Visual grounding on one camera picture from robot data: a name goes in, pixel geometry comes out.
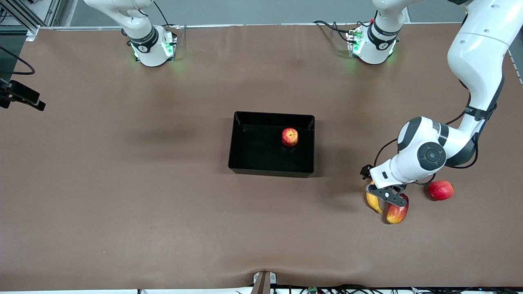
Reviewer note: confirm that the black plastic box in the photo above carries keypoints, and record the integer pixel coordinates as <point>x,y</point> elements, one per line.
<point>261,155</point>

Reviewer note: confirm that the aluminium frame post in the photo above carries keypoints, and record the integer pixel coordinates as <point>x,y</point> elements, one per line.
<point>20,14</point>

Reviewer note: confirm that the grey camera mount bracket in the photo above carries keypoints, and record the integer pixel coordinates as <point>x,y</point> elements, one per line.
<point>263,283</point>

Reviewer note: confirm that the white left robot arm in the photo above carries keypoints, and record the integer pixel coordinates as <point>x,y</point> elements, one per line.
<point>474,53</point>

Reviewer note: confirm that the red yellow mango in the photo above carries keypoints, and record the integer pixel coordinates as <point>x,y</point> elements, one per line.
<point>397,214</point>

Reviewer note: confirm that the brown table mat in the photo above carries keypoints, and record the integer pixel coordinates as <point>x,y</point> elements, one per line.
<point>261,224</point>

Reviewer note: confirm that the red yellow apple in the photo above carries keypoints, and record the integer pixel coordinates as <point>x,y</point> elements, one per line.
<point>289,137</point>

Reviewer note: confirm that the red pomegranate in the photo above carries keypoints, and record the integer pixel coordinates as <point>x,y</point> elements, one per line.
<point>441,190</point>

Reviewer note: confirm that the small green connector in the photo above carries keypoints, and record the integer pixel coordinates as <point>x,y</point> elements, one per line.
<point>313,290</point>

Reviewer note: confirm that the yellow banana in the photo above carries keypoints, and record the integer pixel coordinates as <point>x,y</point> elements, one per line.
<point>374,204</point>

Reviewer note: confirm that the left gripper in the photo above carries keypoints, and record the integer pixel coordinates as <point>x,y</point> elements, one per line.
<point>365,171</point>

